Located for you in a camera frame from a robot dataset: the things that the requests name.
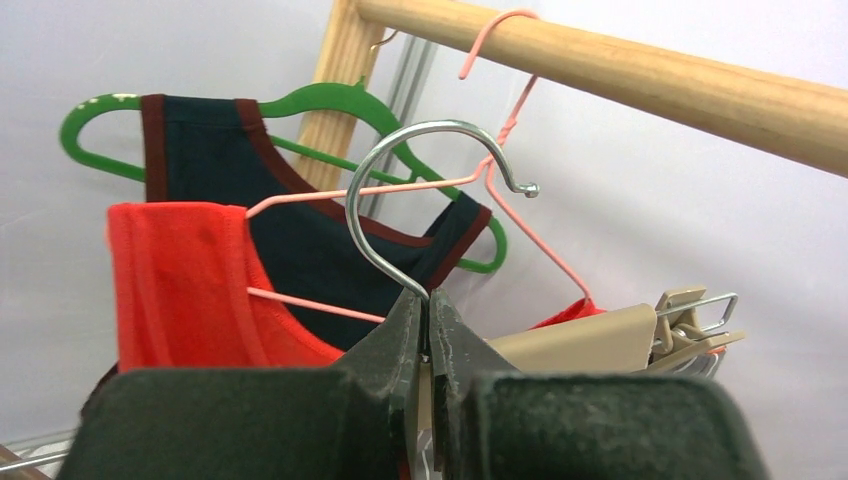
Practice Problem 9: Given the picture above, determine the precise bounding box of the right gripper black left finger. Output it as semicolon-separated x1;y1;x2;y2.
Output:
59;291;423;479

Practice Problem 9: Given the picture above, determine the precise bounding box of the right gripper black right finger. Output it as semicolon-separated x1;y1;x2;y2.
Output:
428;289;770;479

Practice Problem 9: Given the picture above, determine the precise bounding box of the wooden clip hanger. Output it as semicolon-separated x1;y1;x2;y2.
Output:
344;119;747;480

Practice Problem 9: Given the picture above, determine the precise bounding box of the grey striped underwear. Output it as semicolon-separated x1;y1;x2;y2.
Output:
668;347;726;378

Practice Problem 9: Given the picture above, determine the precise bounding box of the green plastic hanger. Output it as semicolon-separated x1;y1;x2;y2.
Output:
58;80;508;274

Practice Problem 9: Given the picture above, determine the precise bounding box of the dark tank top red trim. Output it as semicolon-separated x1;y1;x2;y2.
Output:
79;93;495;419

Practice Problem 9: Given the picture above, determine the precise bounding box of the wooden clothes rack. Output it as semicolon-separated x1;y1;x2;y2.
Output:
0;0;848;480

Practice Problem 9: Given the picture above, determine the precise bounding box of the pink wire hanger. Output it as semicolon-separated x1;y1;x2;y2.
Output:
246;9;591;323

